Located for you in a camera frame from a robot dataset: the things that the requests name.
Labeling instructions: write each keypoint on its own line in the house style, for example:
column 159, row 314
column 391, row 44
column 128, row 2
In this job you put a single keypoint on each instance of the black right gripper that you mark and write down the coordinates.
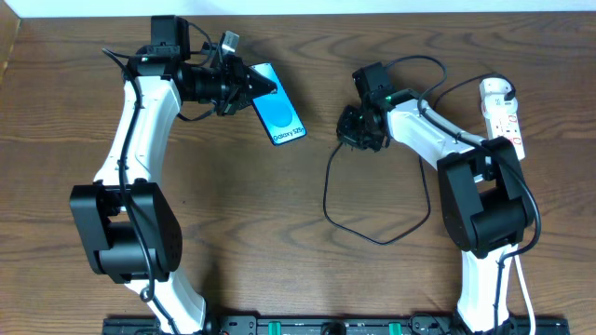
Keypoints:
column 354, row 127

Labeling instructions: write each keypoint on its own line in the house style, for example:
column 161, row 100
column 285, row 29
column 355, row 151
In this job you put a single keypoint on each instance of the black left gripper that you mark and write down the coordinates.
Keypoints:
column 234, row 84

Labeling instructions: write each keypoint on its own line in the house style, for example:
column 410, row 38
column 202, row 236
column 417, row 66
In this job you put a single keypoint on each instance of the blue-screen Galaxy smartphone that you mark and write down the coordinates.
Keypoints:
column 276, row 112

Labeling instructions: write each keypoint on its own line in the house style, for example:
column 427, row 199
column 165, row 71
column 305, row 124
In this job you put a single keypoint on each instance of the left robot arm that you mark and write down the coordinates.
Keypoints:
column 127, row 228

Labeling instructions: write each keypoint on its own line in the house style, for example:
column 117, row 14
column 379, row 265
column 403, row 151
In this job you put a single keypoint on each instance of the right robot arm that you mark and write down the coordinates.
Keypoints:
column 486, row 205

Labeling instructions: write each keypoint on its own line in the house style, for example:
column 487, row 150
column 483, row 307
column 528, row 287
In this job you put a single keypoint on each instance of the white charger plug adapter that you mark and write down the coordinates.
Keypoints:
column 497, row 98

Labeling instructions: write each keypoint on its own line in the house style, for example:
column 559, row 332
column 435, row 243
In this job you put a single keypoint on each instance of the white power strip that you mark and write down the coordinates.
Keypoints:
column 501, row 120

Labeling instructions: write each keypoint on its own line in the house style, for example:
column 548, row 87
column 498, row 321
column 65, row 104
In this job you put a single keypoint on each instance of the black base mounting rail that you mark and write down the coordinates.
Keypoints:
column 416, row 324

